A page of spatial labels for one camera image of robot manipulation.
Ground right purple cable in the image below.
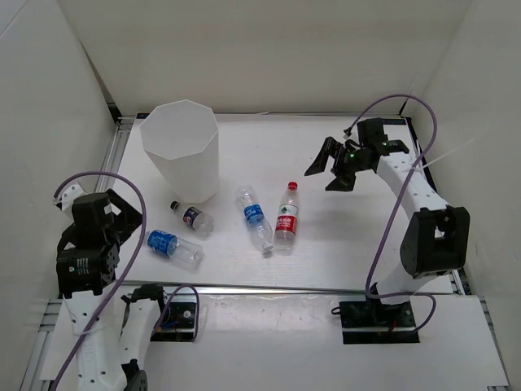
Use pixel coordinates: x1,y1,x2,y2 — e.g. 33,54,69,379
344,94,439,337

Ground red label plastic bottle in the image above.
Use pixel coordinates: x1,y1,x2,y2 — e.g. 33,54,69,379
274,182,300,253

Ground white octagonal plastic bin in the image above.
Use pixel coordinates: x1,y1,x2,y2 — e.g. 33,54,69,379
140,99,219,204

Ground Pepsi black cap bottle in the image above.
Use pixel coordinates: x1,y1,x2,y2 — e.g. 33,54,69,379
170,200,214,237

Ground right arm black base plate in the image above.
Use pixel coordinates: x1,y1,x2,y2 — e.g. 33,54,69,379
331,299,419,345

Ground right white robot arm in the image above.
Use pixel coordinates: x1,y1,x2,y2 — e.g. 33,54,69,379
305,118,470,326

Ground Aquafina blue label bottle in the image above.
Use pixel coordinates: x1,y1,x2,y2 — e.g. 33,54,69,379
235,185,274,257

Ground white zip tie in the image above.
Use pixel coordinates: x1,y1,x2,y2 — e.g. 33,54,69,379
407,139,475,172

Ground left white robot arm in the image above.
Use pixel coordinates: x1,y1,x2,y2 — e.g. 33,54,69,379
56,186,171,390

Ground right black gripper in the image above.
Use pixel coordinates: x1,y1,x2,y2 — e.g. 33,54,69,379
305,137,371,192

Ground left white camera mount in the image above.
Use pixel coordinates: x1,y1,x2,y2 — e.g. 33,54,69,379
53,182,86,213

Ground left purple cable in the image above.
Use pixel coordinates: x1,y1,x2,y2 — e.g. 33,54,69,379
48,171,199,391

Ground purple cable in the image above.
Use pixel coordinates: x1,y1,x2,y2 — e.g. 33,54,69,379
48,171,199,391
344,94,439,337

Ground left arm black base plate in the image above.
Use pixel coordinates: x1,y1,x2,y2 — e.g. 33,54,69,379
151,294,199,343

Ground aluminium frame rail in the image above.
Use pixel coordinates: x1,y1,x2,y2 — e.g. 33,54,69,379
101,103,135,172

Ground blue label white cap bottle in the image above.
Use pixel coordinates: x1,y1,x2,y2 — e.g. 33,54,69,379
145,230,205,271

